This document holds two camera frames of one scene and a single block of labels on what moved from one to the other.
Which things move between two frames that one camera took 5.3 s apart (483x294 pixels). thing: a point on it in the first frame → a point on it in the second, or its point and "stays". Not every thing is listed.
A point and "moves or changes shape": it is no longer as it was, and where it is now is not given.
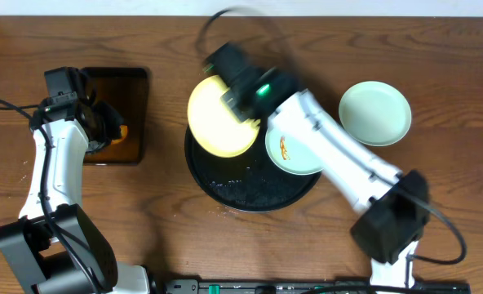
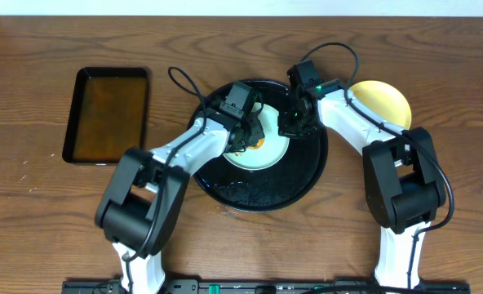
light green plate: [290, 153] → [271, 151]
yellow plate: [214, 126] moves or changes shape
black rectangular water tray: [129, 89] stays
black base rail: [309, 287] stays
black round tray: [249, 181] stays
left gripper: [104, 123] → [249, 135]
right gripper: [237, 103] → [292, 123]
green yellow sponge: [123, 131] → [260, 143]
